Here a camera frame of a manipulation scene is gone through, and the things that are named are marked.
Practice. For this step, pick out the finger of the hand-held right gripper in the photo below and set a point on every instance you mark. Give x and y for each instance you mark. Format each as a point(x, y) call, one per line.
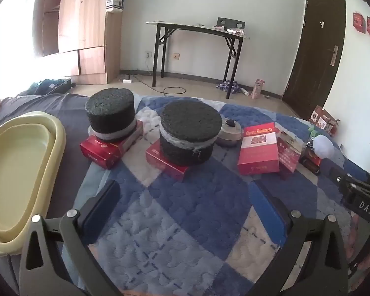
point(339, 178)

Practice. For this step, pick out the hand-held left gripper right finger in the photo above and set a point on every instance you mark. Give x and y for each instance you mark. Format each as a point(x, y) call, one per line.
point(266, 209)

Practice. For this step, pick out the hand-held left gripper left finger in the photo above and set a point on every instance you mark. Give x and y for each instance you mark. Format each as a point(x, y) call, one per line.
point(101, 209)

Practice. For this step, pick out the pale blue plush ball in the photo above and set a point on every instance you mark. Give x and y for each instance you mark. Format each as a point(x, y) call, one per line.
point(323, 146)

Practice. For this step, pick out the red cigarette box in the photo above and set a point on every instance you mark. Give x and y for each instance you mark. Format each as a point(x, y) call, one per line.
point(288, 157)
point(163, 163)
point(257, 151)
point(101, 155)

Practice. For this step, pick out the small grey lidded pot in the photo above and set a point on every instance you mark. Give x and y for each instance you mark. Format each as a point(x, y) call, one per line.
point(229, 134)

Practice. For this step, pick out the pale yellow plastic basin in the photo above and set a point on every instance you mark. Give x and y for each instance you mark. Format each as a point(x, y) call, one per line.
point(18, 166)

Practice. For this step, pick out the black foam cylinder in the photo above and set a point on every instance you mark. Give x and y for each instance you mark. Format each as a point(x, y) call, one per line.
point(188, 123)
point(111, 114)

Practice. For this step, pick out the red gift bag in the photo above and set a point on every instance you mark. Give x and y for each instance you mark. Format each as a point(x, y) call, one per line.
point(323, 120)

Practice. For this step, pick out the blue checkered quilted blanket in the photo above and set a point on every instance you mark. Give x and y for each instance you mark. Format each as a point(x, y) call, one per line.
point(178, 215)

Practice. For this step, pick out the white tube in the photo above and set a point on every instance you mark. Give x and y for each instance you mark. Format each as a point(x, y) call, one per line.
point(244, 92)

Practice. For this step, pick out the pink carton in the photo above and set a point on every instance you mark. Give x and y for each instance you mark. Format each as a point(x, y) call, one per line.
point(258, 88)

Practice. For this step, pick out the dark brown door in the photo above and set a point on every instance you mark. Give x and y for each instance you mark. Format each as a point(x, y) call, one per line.
point(317, 52)

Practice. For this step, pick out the blue patterned cloth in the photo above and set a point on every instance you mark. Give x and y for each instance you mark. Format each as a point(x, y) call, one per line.
point(228, 86)

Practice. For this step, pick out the black bag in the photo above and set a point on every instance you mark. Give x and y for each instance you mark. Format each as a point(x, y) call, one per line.
point(49, 87)

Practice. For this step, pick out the wooden wardrobe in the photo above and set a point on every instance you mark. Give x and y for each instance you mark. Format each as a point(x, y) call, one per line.
point(89, 21)

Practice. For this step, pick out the black-legged folding table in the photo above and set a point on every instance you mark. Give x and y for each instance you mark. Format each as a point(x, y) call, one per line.
point(197, 28)

